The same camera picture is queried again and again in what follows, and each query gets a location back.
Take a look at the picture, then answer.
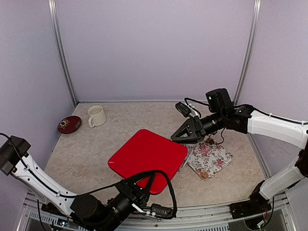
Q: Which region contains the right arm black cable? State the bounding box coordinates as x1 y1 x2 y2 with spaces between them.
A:
183 97 210 108

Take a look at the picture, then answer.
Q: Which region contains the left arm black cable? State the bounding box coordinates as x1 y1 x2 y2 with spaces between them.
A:
57 170 178 217

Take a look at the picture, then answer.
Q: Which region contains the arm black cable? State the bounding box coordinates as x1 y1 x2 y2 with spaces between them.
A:
57 170 178 217
183 97 210 108

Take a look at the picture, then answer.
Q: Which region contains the cream ceramic mug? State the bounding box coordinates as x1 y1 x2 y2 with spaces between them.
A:
88 105 106 128

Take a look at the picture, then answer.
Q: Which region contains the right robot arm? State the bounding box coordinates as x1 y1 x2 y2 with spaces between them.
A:
171 88 308 214

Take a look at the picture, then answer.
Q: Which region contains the red floral saucer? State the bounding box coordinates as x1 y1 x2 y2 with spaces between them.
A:
57 115 82 134

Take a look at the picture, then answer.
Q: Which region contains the red box lid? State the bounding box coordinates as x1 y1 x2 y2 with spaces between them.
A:
108 129 188 180

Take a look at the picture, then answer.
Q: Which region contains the left aluminium frame post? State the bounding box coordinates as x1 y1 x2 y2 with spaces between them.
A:
48 0 79 107

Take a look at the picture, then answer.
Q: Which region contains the floral rectangular tray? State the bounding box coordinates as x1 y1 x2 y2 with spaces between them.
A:
182 139 234 180

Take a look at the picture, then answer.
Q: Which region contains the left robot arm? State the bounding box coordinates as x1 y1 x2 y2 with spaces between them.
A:
0 133 156 231

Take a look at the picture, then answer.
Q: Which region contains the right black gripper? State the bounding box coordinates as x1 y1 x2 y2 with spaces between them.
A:
171 109 226 144

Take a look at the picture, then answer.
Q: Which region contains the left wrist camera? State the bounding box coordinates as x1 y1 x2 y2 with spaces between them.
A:
142 204 175 219

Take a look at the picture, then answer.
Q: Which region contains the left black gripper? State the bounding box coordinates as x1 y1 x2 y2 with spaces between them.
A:
99 171 156 231

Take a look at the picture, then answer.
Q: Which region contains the aluminium table front rail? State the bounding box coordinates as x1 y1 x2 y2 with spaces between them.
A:
16 192 298 231

